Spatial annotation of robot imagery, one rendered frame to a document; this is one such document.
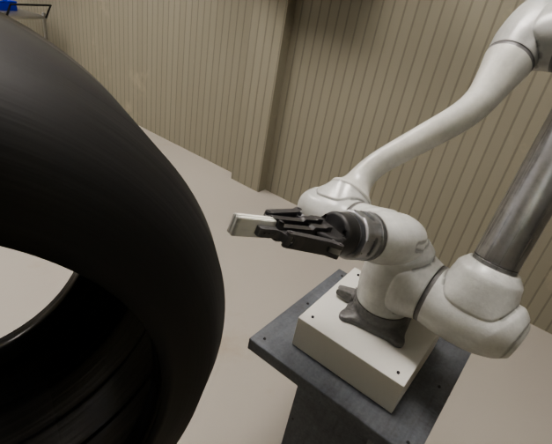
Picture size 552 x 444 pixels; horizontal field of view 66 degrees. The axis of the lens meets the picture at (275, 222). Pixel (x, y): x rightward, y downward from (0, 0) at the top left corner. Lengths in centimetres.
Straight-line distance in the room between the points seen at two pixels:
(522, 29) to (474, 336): 65
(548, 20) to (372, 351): 82
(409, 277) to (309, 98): 221
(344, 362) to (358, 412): 12
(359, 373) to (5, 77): 101
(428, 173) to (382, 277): 178
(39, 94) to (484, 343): 96
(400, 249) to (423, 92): 201
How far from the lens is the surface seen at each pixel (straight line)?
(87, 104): 32
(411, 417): 120
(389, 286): 109
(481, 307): 104
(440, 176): 278
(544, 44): 106
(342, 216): 71
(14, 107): 29
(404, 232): 80
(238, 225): 59
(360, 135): 294
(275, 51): 315
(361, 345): 115
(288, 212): 69
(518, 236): 104
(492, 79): 100
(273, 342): 123
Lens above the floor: 153
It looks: 30 degrees down
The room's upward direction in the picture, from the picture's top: 11 degrees clockwise
